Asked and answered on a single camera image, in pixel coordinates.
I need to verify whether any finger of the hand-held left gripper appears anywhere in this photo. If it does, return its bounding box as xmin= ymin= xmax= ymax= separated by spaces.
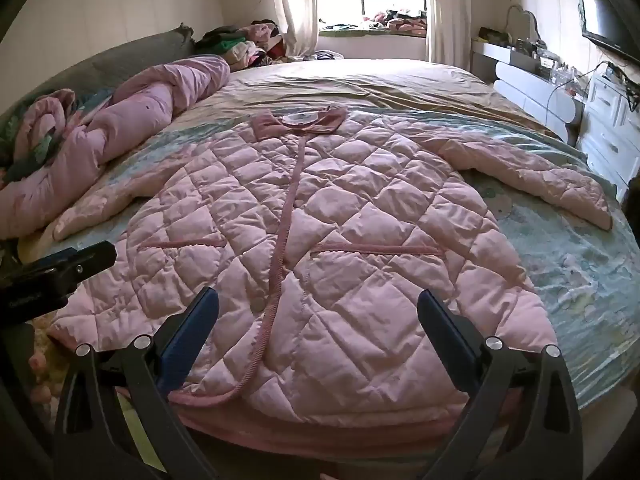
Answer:
xmin=0 ymin=240 xmax=117 ymax=325

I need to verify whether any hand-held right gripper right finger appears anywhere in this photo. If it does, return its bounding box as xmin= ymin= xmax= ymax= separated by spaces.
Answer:
xmin=417 ymin=289 xmax=585 ymax=480

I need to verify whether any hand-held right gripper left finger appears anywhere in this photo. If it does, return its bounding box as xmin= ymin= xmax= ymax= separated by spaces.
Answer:
xmin=52 ymin=287 xmax=221 ymax=480

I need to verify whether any pink quilted jacket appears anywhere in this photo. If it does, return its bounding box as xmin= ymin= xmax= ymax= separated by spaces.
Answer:
xmin=47 ymin=104 xmax=613 ymax=456

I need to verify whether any pile of mixed clothes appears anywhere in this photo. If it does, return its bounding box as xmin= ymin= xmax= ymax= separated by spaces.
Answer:
xmin=195 ymin=20 xmax=301 ymax=71

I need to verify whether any heap of pink plush clothes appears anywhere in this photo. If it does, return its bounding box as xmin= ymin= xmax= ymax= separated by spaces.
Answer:
xmin=320 ymin=7 xmax=428 ymax=38

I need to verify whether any yellow floral cloth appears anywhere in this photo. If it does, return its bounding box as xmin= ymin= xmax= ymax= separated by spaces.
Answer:
xmin=20 ymin=317 xmax=68 ymax=411

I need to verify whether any light blue printed bed sheet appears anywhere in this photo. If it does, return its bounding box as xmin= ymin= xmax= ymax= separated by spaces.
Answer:
xmin=20 ymin=105 xmax=640 ymax=411

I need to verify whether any pink rolled comforter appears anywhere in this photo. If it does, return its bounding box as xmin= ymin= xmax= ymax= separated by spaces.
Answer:
xmin=0 ymin=55 xmax=232 ymax=241

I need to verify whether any grey padded headboard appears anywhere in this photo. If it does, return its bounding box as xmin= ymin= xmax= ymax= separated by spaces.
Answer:
xmin=0 ymin=24 xmax=196 ymax=126

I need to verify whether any white grey dressing table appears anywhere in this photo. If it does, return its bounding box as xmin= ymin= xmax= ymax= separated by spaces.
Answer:
xmin=470 ymin=40 xmax=586 ymax=146

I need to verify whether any tan bed sheet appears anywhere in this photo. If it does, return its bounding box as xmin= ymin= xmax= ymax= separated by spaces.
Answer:
xmin=170 ymin=59 xmax=561 ymax=141

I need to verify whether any white drawer cabinet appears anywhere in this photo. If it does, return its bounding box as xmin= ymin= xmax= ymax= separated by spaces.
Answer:
xmin=580 ymin=70 xmax=640 ymax=201

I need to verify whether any clutter of cosmetics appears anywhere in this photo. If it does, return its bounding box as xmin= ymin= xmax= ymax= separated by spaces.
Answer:
xmin=477 ymin=27 xmax=586 ymax=96

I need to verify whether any window bench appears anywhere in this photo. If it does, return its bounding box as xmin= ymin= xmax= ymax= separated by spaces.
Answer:
xmin=317 ymin=27 xmax=428 ymax=62

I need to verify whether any white framed vanity mirror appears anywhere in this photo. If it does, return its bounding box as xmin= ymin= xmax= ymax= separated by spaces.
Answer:
xmin=505 ymin=4 xmax=541 ymax=41

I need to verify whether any cream curtain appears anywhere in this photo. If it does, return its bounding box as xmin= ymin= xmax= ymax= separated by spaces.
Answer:
xmin=260 ymin=0 xmax=321 ymax=58
xmin=424 ymin=0 xmax=473 ymax=66

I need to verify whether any black wall television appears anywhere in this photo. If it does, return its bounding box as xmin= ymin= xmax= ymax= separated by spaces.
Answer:
xmin=575 ymin=0 xmax=640 ymax=63

